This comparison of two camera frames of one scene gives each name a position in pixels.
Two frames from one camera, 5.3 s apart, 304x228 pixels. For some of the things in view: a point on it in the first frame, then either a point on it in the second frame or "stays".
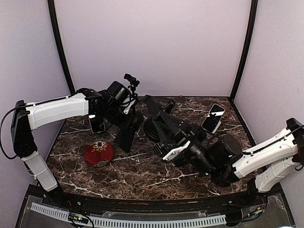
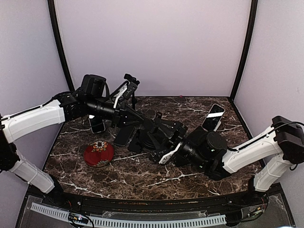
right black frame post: (252, 26) stays
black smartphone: (123, 138) → (136, 143)
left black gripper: (129, 124) stays
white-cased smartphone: (213, 118) stays
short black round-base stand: (150, 129) → (141, 142)
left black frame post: (54, 24) stays
